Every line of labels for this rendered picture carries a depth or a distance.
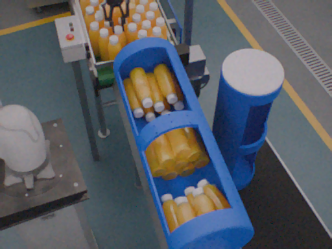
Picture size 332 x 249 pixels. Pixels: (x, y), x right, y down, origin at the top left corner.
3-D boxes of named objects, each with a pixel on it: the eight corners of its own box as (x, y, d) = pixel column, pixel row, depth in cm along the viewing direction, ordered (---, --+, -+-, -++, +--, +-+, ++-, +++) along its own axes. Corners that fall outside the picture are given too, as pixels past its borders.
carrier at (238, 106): (200, 183, 267) (246, 198, 262) (213, 86, 197) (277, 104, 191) (213, 146, 283) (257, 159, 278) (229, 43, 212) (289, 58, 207)
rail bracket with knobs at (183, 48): (172, 71, 219) (172, 56, 210) (167, 60, 223) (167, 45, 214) (190, 67, 220) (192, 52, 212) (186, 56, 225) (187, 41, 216)
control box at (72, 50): (64, 63, 208) (60, 47, 199) (58, 34, 219) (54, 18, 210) (85, 58, 209) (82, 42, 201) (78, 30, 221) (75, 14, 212)
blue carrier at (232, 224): (168, 273, 154) (177, 240, 132) (113, 88, 204) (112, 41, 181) (244, 253, 161) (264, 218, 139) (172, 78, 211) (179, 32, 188)
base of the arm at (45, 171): (5, 198, 157) (1, 189, 153) (2, 149, 171) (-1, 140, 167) (57, 187, 161) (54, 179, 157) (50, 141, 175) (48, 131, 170)
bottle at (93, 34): (91, 56, 224) (86, 31, 211) (92, 47, 228) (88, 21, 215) (104, 56, 224) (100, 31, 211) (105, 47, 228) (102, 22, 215)
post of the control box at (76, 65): (93, 161, 293) (68, 50, 213) (92, 156, 296) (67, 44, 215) (100, 159, 294) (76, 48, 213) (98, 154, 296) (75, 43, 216)
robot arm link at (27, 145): (31, 179, 156) (19, 140, 139) (-11, 161, 160) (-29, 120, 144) (56, 146, 166) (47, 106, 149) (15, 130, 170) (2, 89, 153)
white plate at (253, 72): (214, 83, 196) (214, 85, 197) (277, 100, 190) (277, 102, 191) (231, 42, 211) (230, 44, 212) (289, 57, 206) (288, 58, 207)
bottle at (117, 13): (131, 0, 217) (98, 8, 214) (133, -2, 210) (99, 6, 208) (135, 14, 218) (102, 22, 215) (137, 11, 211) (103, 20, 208)
